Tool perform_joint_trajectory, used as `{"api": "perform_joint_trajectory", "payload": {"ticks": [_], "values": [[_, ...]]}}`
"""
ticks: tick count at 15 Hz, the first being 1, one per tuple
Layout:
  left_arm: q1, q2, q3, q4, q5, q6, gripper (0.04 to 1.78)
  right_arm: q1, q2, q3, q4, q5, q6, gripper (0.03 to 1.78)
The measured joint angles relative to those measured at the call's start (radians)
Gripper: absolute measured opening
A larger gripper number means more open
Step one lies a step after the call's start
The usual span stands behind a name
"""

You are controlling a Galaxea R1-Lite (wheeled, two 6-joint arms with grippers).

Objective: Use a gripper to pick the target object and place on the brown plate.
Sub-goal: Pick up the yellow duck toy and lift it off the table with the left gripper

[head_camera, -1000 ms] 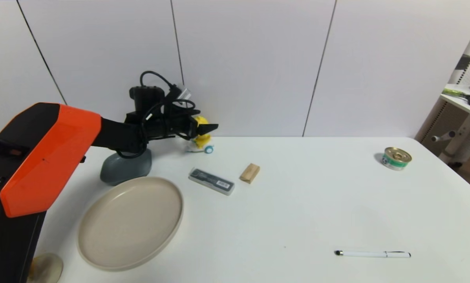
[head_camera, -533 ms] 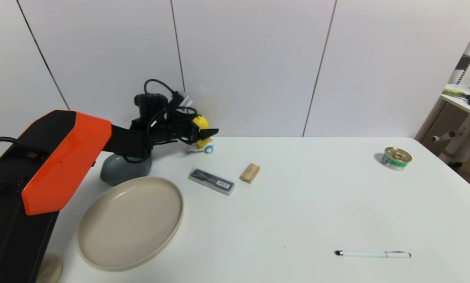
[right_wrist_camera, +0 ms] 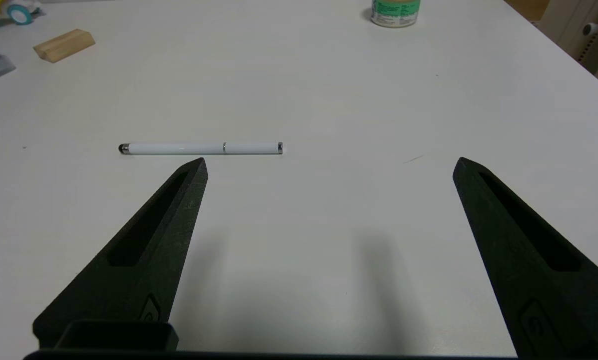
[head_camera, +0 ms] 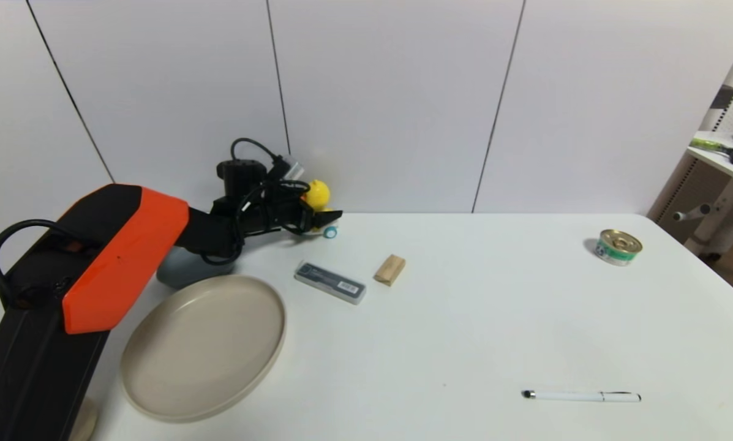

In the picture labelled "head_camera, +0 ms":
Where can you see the green label tin can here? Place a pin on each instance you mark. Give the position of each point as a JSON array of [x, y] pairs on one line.
[[618, 250]]

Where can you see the small wooden block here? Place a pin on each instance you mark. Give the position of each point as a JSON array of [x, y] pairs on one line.
[[390, 270]]

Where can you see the grey rounded dish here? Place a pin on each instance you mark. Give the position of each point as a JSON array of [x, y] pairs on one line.
[[179, 274]]

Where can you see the white desk leg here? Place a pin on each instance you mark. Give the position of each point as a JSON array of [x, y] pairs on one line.
[[725, 216]]

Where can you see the yellow duck scooter toy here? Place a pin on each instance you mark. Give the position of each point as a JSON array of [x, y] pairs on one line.
[[318, 193]]

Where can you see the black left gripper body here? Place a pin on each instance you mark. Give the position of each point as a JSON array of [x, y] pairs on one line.
[[307, 217]]

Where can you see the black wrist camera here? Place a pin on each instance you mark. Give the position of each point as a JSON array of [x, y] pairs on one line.
[[244, 174]]

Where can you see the white side desk top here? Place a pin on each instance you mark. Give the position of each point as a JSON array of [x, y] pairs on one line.
[[726, 159]]

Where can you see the beige perforated side panel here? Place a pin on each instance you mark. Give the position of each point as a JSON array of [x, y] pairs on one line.
[[686, 188]]

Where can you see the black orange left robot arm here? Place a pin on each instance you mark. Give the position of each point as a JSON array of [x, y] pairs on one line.
[[115, 257]]

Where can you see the beige round plate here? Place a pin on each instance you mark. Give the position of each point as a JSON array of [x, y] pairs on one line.
[[204, 346]]

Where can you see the white orange seashell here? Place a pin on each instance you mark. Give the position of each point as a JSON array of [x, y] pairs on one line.
[[86, 422]]

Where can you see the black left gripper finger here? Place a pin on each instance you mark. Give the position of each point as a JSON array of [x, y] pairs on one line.
[[326, 216]]

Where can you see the green tool on desk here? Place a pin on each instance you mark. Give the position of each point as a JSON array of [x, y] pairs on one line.
[[707, 145]]

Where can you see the white stylus pen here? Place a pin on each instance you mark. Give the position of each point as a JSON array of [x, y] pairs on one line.
[[582, 396]]

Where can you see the grey pencil lead case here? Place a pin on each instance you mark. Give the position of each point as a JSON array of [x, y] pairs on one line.
[[330, 282]]

